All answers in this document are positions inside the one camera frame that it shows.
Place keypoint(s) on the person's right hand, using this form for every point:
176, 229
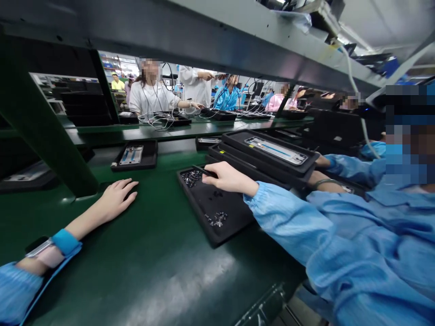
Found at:
231, 178

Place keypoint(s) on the person's left fingers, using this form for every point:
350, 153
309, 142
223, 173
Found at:
126, 183

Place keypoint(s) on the green metal post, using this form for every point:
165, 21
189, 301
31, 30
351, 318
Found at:
40, 129

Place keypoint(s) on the black flat parts tray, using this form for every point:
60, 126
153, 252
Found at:
217, 203

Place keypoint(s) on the black tweezers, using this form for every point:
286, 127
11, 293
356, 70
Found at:
200, 169

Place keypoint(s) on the pile of small dark screws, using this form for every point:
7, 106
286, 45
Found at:
190, 178
217, 219

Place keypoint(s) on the grey metal overhead shelf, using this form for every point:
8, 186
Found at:
190, 30

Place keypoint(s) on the person's left hand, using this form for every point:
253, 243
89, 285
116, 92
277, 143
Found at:
114, 200

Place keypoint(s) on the stack of black trays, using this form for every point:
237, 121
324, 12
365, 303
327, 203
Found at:
86, 102
238, 159
340, 130

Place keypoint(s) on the silver phone frame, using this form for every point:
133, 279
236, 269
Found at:
275, 151
130, 155

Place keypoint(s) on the person's right fingers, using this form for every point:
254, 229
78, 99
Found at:
217, 172

